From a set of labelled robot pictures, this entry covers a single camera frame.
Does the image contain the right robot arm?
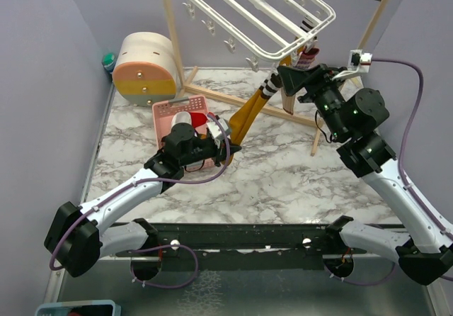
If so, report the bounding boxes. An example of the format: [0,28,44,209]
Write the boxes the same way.
[277,64,452,286]

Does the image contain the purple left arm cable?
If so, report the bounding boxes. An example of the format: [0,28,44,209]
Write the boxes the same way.
[49,113,231,289]

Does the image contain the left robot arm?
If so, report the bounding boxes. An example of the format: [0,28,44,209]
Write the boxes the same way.
[44,115,241,277]

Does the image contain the red sock white pattern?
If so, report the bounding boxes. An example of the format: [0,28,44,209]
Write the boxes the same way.
[189,112,208,128]

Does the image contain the maroon cream striped sock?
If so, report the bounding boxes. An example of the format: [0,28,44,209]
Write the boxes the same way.
[280,36,319,115]

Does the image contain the mustard sock striped cuff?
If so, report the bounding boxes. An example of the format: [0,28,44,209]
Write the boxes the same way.
[229,71,282,145]

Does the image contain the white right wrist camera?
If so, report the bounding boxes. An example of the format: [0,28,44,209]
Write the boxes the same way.
[333,49,372,81]

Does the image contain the pink perforated plastic basket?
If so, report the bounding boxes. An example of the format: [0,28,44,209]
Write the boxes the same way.
[152,95,215,171]

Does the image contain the wooden clothes rack frame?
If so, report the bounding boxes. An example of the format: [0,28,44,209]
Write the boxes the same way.
[158,0,398,157]

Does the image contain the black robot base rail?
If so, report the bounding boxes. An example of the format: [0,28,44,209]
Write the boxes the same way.
[69,218,369,271]

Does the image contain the blue storage bin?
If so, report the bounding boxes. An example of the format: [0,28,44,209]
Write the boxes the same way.
[35,300,122,316]

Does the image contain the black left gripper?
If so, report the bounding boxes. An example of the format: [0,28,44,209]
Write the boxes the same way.
[180,137,241,167]

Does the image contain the mustard yellow sock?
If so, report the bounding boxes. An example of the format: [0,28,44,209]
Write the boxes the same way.
[276,47,306,74]

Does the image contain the white plastic clip hanger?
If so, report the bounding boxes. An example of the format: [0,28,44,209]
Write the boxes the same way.
[183,0,336,72]

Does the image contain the round pastel drawer cabinet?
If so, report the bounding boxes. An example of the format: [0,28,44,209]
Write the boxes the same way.
[113,32,179,107]

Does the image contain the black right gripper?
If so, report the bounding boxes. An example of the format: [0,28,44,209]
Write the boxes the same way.
[277,62,348,140]

